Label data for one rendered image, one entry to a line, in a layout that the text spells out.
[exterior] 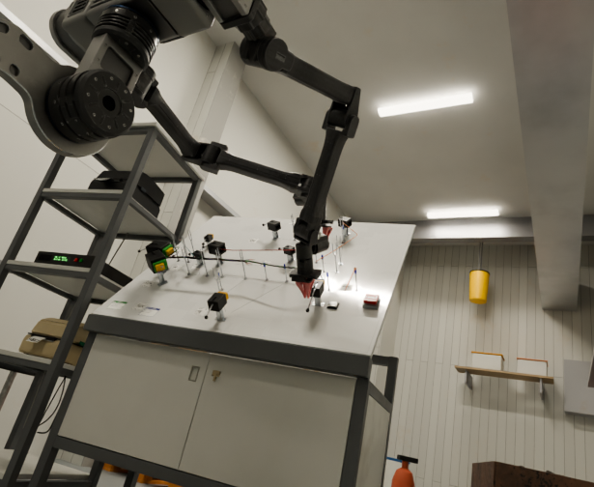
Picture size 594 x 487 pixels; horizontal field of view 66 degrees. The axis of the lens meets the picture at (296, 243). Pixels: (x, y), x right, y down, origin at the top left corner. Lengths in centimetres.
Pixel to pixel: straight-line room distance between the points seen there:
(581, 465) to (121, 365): 784
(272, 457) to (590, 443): 768
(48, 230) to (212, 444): 313
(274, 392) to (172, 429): 39
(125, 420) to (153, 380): 17
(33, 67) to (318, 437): 125
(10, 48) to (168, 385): 120
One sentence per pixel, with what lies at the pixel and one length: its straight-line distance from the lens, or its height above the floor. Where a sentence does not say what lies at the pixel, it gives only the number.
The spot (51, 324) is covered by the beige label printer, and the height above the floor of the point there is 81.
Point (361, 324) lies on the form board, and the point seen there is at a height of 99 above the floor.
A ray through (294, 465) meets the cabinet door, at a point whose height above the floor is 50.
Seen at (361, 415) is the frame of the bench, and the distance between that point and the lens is 154.
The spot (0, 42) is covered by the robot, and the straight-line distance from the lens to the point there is 113.
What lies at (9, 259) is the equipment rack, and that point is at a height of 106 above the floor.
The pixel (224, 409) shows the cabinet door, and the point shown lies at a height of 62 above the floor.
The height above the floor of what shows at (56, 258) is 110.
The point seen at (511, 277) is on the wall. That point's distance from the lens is 968.
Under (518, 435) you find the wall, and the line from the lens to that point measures 899.
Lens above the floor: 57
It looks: 23 degrees up
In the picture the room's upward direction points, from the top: 13 degrees clockwise
